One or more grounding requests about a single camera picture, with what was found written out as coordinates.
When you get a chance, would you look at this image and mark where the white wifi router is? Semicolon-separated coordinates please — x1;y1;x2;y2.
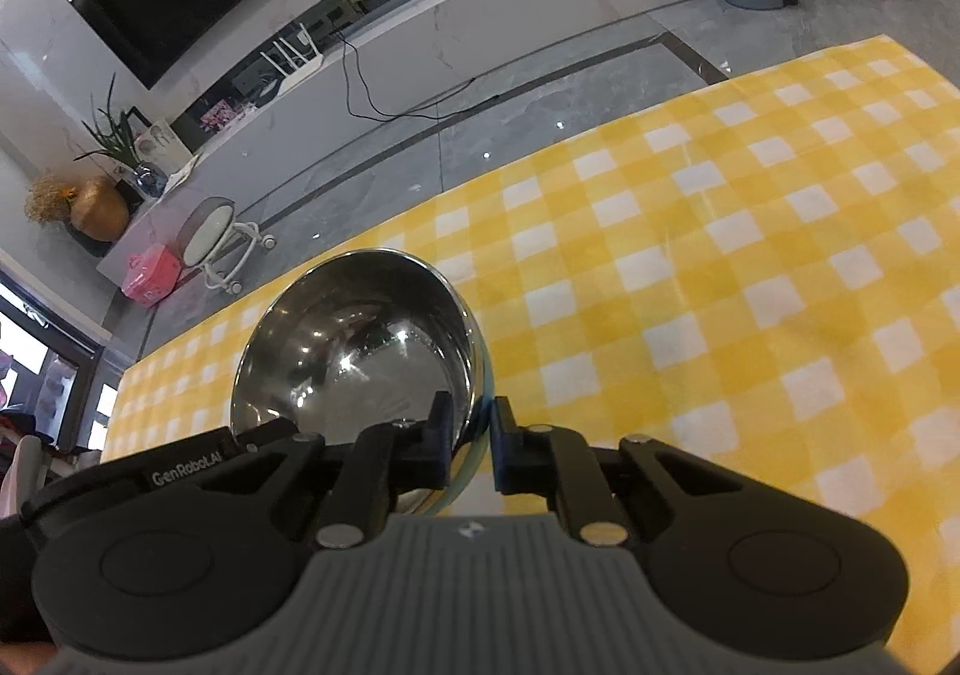
259;22;324;79

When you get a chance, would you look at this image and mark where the white rolling stool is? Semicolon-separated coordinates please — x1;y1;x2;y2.
176;197;277;296

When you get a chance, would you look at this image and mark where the pink bag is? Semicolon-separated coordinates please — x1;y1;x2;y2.
121;243;182;308

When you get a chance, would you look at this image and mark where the black power cable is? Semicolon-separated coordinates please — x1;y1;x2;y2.
340;33;669;121

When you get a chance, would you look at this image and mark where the green potted grass plant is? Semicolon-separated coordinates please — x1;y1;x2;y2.
75;77;167;199

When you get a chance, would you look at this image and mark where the brown round vase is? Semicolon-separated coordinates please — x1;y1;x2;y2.
70;176;130;243

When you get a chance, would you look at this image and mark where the blue banded steel bowl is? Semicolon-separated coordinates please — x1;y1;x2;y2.
229;249;494;516

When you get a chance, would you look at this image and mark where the yellow checkered tablecloth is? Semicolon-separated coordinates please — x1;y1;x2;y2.
101;33;960;675

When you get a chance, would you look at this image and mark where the long grey tv cabinet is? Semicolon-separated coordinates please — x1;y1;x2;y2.
98;0;686;283

